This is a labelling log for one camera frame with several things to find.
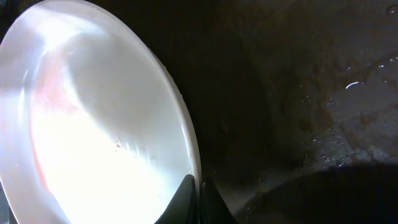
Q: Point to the large brown serving tray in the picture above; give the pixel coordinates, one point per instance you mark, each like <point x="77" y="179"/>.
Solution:
<point x="294" y="103"/>

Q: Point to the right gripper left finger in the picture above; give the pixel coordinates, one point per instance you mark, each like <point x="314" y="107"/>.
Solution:
<point x="182" y="208"/>

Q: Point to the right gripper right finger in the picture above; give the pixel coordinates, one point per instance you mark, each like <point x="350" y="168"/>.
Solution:
<point x="213" y="208"/>

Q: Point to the white plate bottom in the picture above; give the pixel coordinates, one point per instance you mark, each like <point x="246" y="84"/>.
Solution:
<point x="93" y="127"/>

